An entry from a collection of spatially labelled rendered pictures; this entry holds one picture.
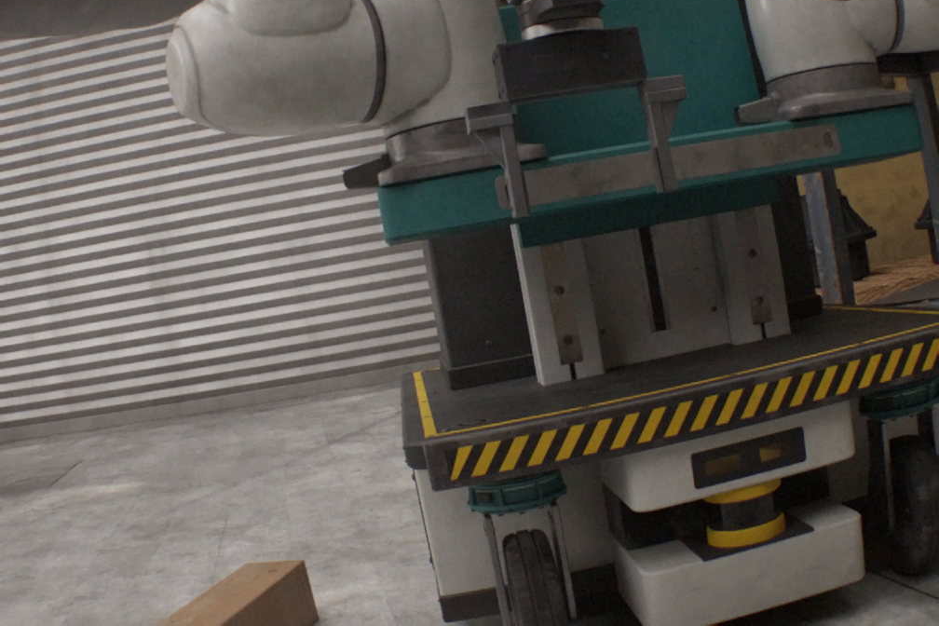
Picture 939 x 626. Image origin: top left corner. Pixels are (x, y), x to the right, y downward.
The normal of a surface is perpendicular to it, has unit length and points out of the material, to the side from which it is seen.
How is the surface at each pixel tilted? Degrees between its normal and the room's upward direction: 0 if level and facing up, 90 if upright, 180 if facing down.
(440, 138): 84
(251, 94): 126
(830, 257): 90
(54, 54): 120
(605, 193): 90
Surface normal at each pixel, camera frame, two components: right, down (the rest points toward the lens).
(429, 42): 0.41, -0.08
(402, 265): 0.24, 0.45
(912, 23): 0.04, 0.63
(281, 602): 0.97, -0.18
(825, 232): -0.79, 0.13
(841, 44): 0.13, 0.07
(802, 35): -0.46, 0.11
